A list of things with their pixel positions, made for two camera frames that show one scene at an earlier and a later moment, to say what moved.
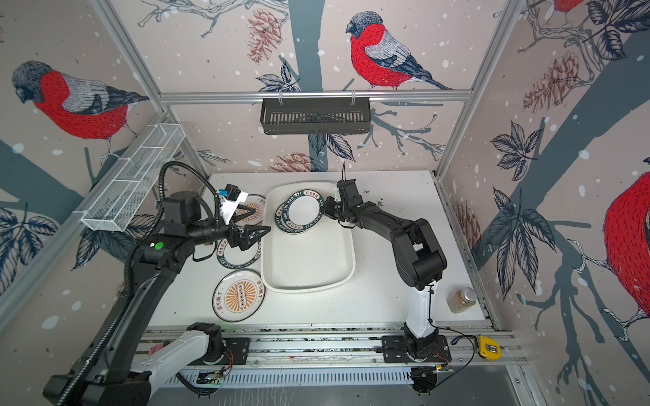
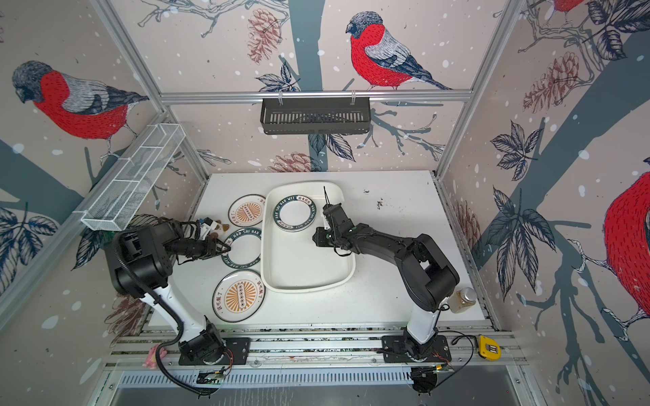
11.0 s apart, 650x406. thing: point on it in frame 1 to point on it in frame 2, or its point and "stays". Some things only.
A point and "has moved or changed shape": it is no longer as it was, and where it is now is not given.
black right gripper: [329, 207] to [322, 238]
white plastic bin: [321, 258] stays
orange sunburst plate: [239, 294] stays
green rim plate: [303, 209] has moved or changed shape
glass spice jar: [461, 300] stays
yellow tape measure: [488, 348] stays
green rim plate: [235, 257] stays
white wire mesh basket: [132, 179] stays
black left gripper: [236, 238] to [212, 251]
